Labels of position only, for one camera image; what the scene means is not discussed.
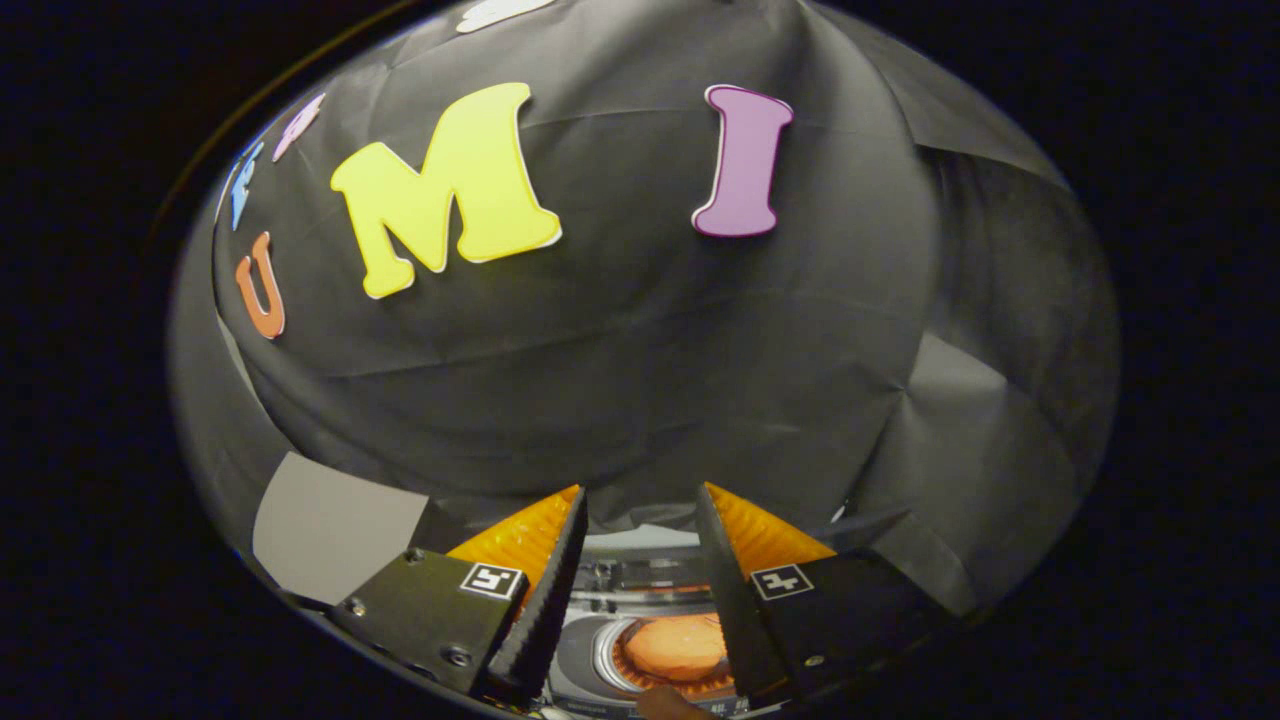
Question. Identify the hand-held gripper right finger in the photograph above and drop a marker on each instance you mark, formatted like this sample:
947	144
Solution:
730	600

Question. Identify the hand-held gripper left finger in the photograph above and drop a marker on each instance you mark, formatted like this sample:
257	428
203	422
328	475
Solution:
545	610

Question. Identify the grey washing machine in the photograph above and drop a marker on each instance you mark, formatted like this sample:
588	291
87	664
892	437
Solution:
590	650

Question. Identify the orange polo shirt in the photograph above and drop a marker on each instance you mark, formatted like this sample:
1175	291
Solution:
675	645

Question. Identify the black washing machine lid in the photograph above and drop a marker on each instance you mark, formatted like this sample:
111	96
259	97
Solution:
650	575

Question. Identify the black backdrop cloth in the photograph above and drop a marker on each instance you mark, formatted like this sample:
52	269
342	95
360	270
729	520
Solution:
620	350

